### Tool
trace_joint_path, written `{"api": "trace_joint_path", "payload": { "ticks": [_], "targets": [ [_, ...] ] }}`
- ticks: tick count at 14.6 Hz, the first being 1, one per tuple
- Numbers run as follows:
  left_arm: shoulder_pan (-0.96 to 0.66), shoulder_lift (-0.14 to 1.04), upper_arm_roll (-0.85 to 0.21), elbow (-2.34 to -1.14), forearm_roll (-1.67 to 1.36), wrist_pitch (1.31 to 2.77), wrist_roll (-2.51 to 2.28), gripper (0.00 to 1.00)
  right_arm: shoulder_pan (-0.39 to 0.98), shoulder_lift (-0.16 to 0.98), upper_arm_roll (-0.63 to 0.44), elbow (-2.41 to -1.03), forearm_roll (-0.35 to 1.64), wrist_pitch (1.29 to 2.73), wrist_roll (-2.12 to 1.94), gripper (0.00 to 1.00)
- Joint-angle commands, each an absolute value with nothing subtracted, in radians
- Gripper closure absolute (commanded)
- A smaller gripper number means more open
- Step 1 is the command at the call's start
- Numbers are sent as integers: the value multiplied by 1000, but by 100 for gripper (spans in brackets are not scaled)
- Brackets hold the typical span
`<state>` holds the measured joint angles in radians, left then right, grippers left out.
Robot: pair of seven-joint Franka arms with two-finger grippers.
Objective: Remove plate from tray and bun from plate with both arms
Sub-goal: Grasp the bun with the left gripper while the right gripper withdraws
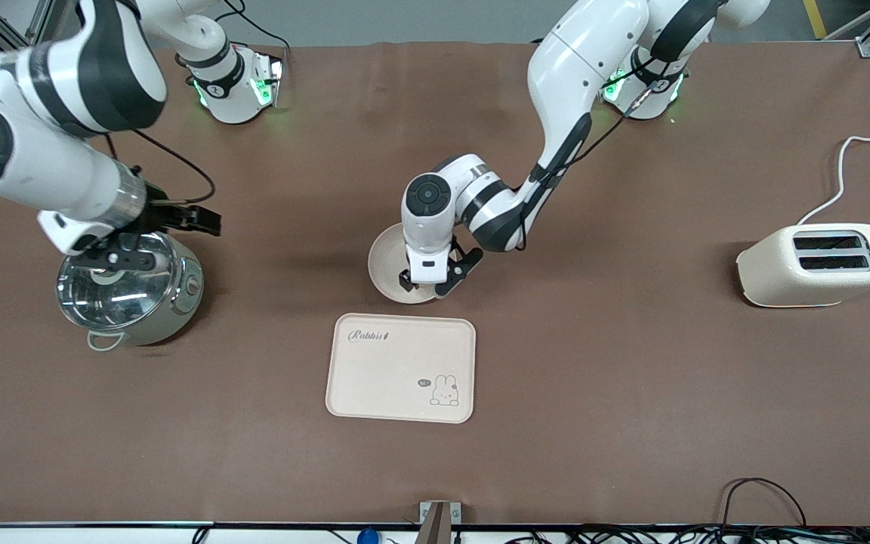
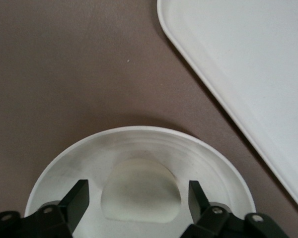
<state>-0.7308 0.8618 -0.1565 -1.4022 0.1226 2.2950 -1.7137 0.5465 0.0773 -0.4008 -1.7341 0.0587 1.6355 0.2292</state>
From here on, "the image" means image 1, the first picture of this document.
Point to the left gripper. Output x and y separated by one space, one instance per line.
405 281

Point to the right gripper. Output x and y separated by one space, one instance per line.
164 215

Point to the cream round plate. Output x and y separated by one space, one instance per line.
386 264

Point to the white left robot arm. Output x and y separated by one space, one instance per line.
578 68

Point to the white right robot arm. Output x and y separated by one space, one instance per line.
50 159

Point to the pale green cooking pot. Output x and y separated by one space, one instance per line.
178 302

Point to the cream rabbit print tray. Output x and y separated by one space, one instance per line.
390 378

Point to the glass pot lid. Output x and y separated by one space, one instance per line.
118 298

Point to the brown table cover mat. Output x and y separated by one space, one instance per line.
556 453

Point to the blue round knob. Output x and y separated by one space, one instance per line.
368 537

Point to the cream two-slot toaster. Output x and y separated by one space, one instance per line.
775 276

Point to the metal table edge bracket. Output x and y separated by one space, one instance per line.
439 521

